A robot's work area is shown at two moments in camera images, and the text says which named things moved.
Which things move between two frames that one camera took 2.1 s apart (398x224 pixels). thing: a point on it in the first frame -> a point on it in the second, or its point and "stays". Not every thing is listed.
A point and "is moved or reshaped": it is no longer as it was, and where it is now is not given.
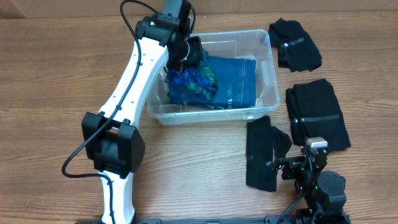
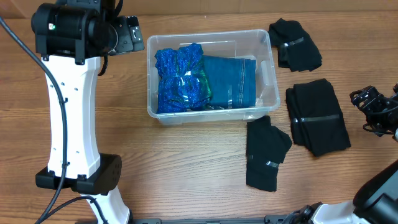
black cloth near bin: (265, 144) stays
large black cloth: (314, 112) stays
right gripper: (291, 163) -> (377, 99)
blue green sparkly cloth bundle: (194, 84) is moved or reshaped
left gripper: (193, 51) -> (125, 35)
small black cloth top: (296, 49) stays
